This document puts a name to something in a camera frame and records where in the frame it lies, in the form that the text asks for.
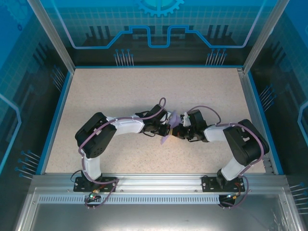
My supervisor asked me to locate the purple paper sheet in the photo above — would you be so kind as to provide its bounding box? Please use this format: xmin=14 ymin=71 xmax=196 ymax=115
xmin=160 ymin=110 xmax=182 ymax=145

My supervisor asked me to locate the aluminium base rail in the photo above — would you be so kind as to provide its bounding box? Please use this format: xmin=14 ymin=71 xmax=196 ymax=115
xmin=31 ymin=174 xmax=289 ymax=193

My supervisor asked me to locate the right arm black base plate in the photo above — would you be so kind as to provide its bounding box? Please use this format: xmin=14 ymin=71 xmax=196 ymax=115
xmin=201 ymin=175 xmax=244 ymax=193

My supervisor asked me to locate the aluminium side rail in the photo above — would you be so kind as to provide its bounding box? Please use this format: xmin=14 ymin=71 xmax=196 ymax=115
xmin=237 ymin=68 xmax=275 ymax=174

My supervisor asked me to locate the slotted cable duct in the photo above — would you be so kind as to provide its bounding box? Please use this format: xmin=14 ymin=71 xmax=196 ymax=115
xmin=38 ymin=195 xmax=221 ymax=205

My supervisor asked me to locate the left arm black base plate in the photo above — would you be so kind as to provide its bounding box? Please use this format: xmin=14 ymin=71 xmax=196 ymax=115
xmin=73 ymin=176 xmax=118 ymax=193

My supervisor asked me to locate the right arm cable plug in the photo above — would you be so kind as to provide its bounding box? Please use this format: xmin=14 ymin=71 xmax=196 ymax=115
xmin=226 ymin=192 xmax=242 ymax=201

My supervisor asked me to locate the arm cable plug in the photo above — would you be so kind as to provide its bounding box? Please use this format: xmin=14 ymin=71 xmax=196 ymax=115
xmin=88 ymin=189 xmax=101 ymax=201
xmin=226 ymin=192 xmax=242 ymax=201

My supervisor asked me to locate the left arm cable plug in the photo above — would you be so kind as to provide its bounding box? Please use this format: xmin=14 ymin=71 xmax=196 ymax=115
xmin=88 ymin=189 xmax=101 ymax=201

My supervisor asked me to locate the aluminium frame post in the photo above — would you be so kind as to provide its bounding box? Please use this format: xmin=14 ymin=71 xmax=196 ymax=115
xmin=242 ymin=0 xmax=289 ymax=74
xmin=26 ymin=0 xmax=76 ymax=73

